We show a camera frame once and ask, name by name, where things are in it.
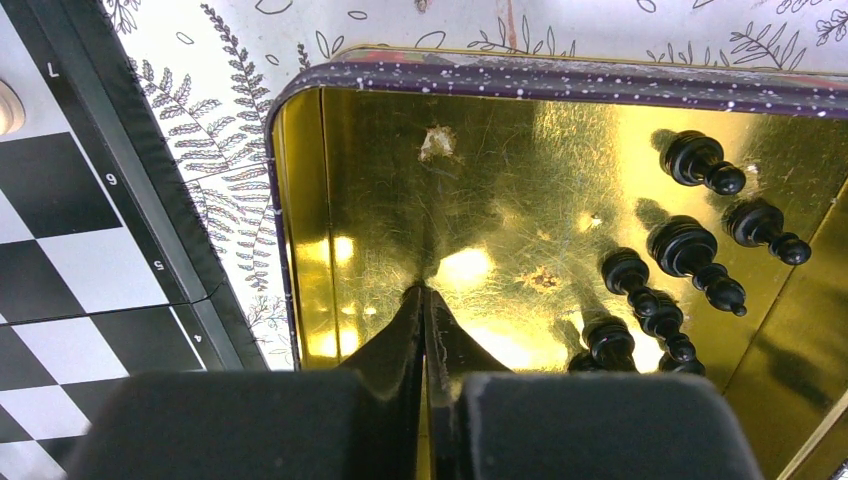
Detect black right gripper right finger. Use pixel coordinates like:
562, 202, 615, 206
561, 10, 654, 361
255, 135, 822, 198
423, 289, 762, 479

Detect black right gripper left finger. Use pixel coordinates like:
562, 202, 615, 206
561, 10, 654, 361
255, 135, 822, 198
67, 285, 424, 479

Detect gold tin of black pieces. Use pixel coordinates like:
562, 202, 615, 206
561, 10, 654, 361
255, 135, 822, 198
266, 48, 847, 479

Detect black silver chess board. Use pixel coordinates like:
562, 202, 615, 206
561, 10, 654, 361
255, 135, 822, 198
1, 1, 266, 479

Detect black piece in tin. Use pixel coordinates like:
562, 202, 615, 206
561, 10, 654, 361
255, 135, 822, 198
567, 316, 637, 373
636, 290, 698, 371

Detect black pawn in tin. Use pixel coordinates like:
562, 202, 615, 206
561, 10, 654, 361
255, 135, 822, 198
723, 198, 812, 266
660, 130, 747, 196
601, 247, 659, 317

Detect black bishop in tin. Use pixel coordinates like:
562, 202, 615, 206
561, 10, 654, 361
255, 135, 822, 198
647, 215, 747, 317

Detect floral table mat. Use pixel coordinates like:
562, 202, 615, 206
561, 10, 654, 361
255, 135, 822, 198
103, 1, 847, 370

